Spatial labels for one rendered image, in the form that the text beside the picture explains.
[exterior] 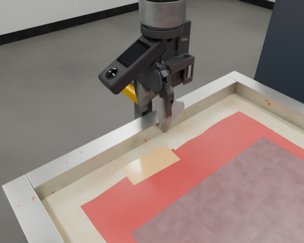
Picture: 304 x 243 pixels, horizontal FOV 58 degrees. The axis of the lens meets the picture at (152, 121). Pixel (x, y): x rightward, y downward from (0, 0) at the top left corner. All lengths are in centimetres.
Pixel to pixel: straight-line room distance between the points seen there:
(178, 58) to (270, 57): 43
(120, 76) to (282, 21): 53
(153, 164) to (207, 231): 15
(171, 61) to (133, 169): 21
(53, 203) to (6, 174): 148
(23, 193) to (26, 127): 179
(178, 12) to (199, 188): 29
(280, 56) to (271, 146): 35
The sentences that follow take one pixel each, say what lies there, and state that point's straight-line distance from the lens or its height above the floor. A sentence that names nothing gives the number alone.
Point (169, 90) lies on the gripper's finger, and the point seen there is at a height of 108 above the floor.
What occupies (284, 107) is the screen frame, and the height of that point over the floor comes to 99.
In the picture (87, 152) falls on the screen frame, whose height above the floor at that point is 99.
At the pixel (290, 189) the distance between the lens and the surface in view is 54.
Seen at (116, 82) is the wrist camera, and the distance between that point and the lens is 44.
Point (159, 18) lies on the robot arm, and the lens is 44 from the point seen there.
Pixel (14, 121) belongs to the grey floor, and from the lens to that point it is 235.
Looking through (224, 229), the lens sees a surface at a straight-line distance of 46.
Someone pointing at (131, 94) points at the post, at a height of 94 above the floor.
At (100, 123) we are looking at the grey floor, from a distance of 213.
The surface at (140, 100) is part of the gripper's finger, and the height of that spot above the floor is 102.
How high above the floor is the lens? 135
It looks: 40 degrees down
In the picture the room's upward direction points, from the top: straight up
